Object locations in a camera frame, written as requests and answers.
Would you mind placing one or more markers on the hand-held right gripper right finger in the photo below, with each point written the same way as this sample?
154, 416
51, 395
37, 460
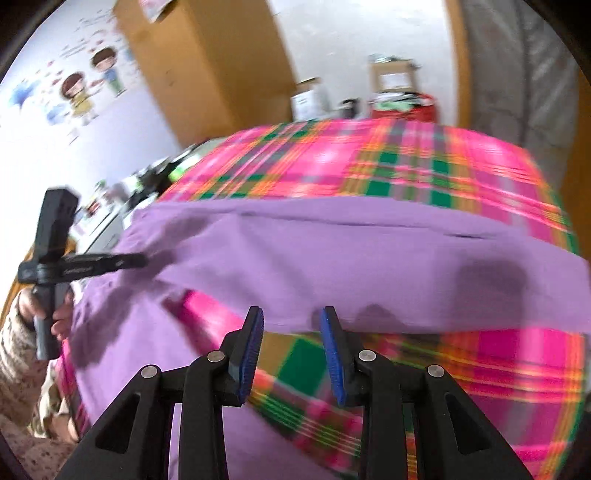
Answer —
334, 355

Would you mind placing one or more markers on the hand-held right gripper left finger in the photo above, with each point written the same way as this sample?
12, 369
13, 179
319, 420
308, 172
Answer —
249, 355

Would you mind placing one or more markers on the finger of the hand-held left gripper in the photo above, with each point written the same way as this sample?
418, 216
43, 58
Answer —
122, 263

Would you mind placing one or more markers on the purple fleece cloth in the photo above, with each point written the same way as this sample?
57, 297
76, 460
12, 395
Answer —
323, 258

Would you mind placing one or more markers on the person's left forearm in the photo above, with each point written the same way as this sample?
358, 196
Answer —
18, 369

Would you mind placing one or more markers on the person's left hand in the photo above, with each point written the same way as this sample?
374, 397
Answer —
63, 318

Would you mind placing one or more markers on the pink green plaid sheet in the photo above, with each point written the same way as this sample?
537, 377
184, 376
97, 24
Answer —
369, 161

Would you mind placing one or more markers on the person's floral fleece clothing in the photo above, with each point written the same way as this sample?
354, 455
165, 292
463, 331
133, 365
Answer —
41, 457

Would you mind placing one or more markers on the wooden wardrobe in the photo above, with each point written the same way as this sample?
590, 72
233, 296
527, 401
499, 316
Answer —
203, 64

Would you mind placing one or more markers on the white plastic bag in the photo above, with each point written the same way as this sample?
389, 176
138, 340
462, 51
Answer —
154, 8

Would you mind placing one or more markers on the white cardboard box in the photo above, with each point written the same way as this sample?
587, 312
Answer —
309, 99

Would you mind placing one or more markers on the red bag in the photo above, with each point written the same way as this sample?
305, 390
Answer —
415, 108

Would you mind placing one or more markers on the brown cardboard box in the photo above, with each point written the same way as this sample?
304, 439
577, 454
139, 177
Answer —
392, 76

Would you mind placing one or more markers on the cartoon children wall sticker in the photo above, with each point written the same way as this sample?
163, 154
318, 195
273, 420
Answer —
87, 87

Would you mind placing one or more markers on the wooden door frame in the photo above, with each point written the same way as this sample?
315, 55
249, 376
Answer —
457, 60

